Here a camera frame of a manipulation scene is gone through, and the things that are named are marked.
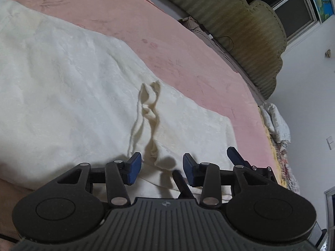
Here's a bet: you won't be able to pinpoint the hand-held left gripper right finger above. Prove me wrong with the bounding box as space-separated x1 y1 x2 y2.
182 152 262 207

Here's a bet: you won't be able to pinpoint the grey bedside cabinet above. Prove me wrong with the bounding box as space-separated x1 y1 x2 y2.
310 187 335 251

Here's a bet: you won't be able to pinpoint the aluminium framed window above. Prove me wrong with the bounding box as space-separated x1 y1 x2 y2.
216 0 322 48

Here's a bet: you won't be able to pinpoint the white pants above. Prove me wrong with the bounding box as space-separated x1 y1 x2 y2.
0 0 238 202

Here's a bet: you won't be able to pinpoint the yellow patterned bedsheet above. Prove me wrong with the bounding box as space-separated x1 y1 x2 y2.
264 125 300 192

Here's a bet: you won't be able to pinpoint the white printed cloth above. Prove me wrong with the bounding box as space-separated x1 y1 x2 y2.
259 102 292 147

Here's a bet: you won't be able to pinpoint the pink floral blanket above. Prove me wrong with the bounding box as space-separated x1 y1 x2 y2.
0 0 278 241

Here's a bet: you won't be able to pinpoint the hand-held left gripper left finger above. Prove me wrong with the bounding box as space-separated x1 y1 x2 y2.
56 152 142 206

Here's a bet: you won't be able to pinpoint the black charger cable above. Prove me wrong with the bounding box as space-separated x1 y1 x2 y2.
192 25 234 51

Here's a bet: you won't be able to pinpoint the olive green padded headboard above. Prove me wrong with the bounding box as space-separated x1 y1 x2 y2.
156 0 287 108

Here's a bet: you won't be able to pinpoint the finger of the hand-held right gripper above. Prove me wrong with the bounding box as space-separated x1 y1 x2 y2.
226 146 277 186
172 170 196 200

